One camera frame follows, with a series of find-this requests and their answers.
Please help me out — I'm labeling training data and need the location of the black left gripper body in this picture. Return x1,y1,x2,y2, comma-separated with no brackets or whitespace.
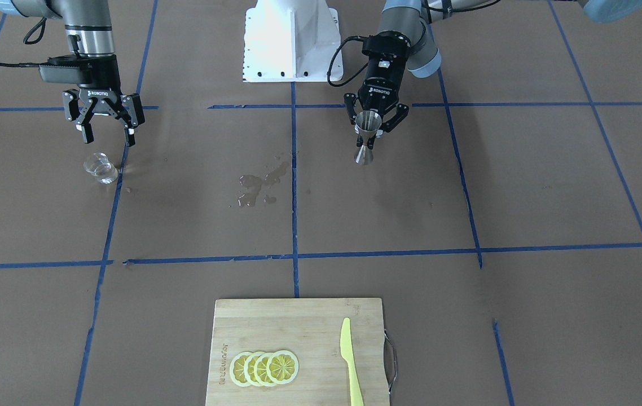
359,55,408,113

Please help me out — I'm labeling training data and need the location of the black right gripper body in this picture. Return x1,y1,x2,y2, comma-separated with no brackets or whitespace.
76,55,121,120

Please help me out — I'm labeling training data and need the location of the steel double jigger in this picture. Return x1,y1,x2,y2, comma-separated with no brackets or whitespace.
354,111,382,165

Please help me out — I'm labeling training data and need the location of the clear glass cup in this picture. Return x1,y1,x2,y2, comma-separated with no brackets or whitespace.
83,153,119,184

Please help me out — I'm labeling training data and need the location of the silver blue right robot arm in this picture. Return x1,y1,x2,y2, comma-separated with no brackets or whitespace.
0,1,145,147

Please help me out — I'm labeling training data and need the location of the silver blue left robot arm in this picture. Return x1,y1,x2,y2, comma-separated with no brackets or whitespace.
374,1,642,182

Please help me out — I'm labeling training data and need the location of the bamboo cutting board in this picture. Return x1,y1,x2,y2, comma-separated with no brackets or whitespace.
205,298,390,405

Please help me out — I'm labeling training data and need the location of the yellow plastic knife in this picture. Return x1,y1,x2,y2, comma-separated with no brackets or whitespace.
340,317,364,405

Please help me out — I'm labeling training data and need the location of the lemon slice three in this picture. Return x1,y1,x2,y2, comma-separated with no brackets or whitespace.
242,351,265,386

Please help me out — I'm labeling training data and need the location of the lemon slice one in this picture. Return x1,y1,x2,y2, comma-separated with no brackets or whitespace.
269,350,300,385

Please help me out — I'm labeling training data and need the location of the lemon slice four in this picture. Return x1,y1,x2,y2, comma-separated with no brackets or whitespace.
230,351,252,387

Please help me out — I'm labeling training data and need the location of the lemon slice two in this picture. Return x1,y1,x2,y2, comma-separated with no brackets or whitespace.
256,352,277,387

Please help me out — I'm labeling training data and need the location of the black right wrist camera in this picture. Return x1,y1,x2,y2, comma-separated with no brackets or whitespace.
38,55,93,85

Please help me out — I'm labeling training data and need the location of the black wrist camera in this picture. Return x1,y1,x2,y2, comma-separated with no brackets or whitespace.
38,55,93,85
362,31,411,59

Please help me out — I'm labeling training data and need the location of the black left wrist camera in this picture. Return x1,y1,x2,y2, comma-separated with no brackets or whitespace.
362,31,411,59

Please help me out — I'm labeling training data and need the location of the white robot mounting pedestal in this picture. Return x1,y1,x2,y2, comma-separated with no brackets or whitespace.
242,1,344,83

